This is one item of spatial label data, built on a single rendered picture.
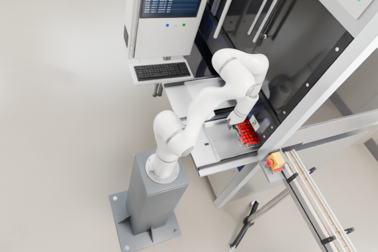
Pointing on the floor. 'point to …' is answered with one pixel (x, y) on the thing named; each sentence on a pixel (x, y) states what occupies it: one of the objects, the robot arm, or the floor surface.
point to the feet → (243, 228)
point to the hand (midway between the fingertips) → (232, 125)
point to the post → (309, 103)
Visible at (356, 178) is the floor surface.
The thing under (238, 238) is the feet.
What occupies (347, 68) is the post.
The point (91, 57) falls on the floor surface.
